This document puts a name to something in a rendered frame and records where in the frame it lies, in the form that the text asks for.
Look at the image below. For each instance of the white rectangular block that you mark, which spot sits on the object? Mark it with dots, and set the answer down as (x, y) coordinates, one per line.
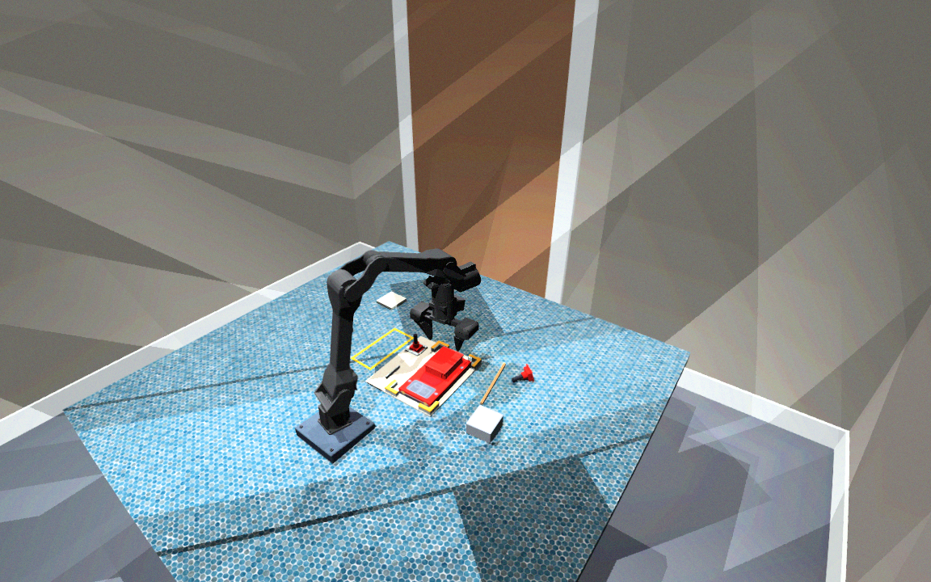
(484, 424)

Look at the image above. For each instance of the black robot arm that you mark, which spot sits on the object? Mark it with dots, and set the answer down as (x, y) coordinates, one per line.
(339, 382)

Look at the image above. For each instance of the white flat square slab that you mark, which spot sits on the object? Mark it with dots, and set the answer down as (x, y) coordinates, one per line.
(391, 300)

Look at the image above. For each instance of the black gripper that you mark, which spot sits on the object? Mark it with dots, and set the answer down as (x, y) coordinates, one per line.
(423, 314)

